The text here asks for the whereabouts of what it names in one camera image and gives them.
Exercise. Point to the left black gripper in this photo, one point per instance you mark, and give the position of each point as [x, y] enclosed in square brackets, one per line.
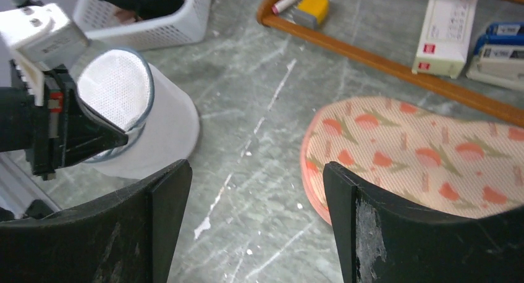
[61, 133]

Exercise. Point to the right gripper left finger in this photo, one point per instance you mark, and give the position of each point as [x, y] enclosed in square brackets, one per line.
[128, 235]

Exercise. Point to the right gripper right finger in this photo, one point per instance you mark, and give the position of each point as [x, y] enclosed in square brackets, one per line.
[383, 237]

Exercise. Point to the white mesh laundry bag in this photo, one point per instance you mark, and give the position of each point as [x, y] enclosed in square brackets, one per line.
[159, 118]

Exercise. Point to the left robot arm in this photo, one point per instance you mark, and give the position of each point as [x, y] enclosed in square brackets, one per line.
[63, 132]

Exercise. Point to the pink floral laundry bag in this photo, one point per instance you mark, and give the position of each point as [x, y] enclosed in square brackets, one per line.
[469, 168]

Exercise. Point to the white plastic laundry basket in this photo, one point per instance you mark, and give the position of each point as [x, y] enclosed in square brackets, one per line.
[186, 26]

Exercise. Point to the blue stapler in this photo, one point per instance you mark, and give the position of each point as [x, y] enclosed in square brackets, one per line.
[498, 56]

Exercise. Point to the wooden shelf rack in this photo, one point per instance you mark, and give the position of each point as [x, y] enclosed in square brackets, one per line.
[449, 90]

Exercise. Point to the white tall box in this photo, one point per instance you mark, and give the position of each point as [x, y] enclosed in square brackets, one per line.
[445, 38]

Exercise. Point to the yellow grey eraser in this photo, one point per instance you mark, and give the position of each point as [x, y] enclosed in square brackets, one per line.
[311, 13]

